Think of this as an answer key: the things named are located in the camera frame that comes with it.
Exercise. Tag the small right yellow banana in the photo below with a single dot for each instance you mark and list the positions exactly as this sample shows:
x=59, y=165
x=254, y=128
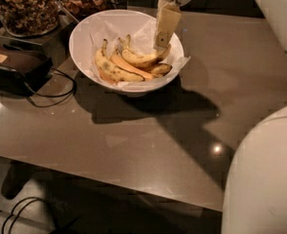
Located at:
x=159, y=69

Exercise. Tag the metal stand under jars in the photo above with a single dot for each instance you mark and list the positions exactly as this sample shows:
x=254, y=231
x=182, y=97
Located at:
x=53, y=45

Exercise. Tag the left spotted yellow banana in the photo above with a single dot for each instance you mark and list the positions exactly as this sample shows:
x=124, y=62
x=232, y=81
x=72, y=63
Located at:
x=112, y=70

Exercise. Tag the white paper liner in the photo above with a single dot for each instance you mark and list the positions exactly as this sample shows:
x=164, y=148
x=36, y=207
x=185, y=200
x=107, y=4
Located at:
x=140, y=30

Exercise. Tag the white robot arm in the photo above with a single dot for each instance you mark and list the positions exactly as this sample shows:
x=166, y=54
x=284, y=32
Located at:
x=256, y=186

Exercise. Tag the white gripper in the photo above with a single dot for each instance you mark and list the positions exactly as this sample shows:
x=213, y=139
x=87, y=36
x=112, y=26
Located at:
x=167, y=22

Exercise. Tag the white bowl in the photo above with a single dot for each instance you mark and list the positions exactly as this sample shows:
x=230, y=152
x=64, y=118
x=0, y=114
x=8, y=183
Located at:
x=81, y=43

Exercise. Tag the orange-toned middle banana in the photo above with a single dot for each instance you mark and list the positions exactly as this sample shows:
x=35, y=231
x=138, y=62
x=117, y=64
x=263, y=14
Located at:
x=119, y=61

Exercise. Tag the glass jar of nuts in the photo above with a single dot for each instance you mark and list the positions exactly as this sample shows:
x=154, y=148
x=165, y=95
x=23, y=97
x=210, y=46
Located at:
x=29, y=18

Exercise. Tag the black device with label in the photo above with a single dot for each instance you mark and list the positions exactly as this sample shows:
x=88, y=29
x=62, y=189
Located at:
x=23, y=73

